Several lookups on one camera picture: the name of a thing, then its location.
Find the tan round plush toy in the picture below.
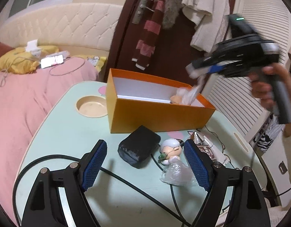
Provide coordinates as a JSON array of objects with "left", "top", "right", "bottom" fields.
[{"left": 170, "top": 95, "right": 186, "bottom": 105}]

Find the brown playing card box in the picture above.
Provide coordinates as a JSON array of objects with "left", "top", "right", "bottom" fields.
[{"left": 190, "top": 132, "right": 229, "bottom": 166}]

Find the white haired doll figurine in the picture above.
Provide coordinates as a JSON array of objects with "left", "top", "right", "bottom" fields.
[{"left": 158, "top": 138, "right": 182, "bottom": 166}]

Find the clear plastic bag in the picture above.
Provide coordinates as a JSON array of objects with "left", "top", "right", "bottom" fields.
[{"left": 160, "top": 156, "right": 197, "bottom": 187}]

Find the black glitter case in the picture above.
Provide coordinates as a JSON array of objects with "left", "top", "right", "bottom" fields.
[{"left": 117, "top": 126, "right": 161, "bottom": 169}]

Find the person right hand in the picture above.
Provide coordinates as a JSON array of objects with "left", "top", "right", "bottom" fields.
[{"left": 249, "top": 63, "right": 291, "bottom": 111}]

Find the dark brown wooden door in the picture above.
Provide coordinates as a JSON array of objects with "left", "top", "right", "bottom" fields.
[{"left": 104, "top": 0, "right": 239, "bottom": 86}]

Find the maroon pink striped scarf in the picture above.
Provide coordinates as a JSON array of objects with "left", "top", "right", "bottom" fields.
[{"left": 132, "top": 0, "right": 166, "bottom": 70}]

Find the white louvered closet door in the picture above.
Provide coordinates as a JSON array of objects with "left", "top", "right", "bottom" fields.
[{"left": 202, "top": 0, "right": 291, "bottom": 145}]

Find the cream knitted sweater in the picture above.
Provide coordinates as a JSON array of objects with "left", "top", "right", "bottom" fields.
[{"left": 181, "top": 0, "right": 230, "bottom": 53}]

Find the orange cardboard box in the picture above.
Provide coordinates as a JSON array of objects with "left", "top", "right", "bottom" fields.
[{"left": 105, "top": 69, "right": 215, "bottom": 133}]

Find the grey fur collar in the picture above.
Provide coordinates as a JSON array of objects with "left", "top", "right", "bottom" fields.
[{"left": 162, "top": 0, "right": 182, "bottom": 29}]

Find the cream tufted headboard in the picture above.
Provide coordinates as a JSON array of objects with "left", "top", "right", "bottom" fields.
[{"left": 0, "top": 3, "right": 122, "bottom": 51}]

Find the pink bed blanket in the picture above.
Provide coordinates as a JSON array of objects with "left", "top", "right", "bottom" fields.
[{"left": 0, "top": 58, "right": 99, "bottom": 222}]

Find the yellow pillow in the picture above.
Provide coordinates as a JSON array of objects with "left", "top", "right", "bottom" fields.
[{"left": 0, "top": 46, "right": 59, "bottom": 74}]

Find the white charger adapter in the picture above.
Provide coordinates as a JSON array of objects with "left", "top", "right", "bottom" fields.
[{"left": 25, "top": 40, "right": 42, "bottom": 58}]

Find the black cable on table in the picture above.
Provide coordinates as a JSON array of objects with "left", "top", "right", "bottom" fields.
[{"left": 12, "top": 143, "right": 191, "bottom": 227}]

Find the silver door handle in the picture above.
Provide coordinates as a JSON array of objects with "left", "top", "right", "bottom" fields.
[{"left": 132, "top": 0, "right": 154, "bottom": 25}]

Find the grey charging cable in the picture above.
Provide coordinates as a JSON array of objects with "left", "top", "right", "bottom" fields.
[{"left": 0, "top": 56, "right": 87, "bottom": 87}]

